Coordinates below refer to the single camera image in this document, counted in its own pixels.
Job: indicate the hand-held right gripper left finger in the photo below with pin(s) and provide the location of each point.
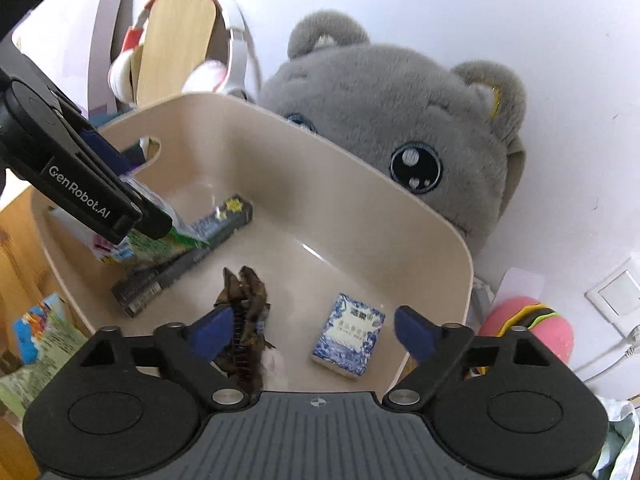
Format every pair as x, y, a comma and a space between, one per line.
215, 335

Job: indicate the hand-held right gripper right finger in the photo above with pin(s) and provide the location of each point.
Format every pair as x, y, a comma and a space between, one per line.
412, 335

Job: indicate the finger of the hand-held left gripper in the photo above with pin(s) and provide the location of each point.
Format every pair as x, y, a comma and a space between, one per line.
107, 152
155, 220

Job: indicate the green white snack packet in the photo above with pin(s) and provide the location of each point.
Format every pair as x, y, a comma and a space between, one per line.
190, 235

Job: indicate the blue colourful snack packet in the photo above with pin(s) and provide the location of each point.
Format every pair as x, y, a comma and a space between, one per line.
37, 330

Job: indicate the beige plastic storage box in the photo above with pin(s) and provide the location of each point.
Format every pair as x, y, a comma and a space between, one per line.
320, 180

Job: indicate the light green snack bag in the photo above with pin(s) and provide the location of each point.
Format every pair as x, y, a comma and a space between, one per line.
45, 375

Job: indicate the wooden desktop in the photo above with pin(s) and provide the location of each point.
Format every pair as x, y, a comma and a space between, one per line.
20, 240

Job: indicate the brown patterned hair clip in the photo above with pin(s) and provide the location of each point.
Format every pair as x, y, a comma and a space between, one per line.
250, 300

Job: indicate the white colourful printed packet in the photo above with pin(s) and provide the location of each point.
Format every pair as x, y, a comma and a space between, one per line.
112, 250

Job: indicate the blue white patterned small box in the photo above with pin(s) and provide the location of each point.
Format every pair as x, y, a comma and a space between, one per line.
350, 335

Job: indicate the dark long carton box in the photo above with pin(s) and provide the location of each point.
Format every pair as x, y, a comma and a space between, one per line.
150, 285

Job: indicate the pink hamburger plush toy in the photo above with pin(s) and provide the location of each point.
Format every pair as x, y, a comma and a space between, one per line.
525, 330

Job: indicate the wooden headphone stand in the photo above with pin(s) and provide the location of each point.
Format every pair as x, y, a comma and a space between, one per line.
170, 45

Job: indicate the red white headphones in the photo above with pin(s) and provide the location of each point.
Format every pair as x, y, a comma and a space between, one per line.
235, 55

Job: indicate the grey plush toy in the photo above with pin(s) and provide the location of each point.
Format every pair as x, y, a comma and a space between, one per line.
380, 105

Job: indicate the light blue cloth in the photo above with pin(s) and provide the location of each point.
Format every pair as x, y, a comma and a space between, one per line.
622, 435

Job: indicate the white wall socket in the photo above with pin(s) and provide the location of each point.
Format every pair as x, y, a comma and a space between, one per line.
617, 295

